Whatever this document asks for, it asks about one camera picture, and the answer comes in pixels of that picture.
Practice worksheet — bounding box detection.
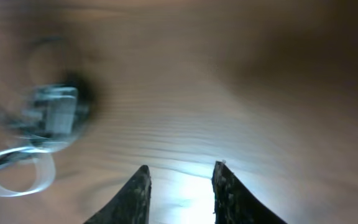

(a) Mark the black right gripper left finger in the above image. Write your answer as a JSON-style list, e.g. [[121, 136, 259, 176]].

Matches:
[[84, 165, 152, 224]]

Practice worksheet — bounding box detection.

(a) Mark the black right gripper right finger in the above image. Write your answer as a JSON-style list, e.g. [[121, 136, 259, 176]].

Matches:
[[211, 161, 286, 224]]

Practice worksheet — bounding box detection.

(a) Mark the white cable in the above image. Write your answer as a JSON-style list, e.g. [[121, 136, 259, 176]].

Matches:
[[0, 83, 83, 198]]

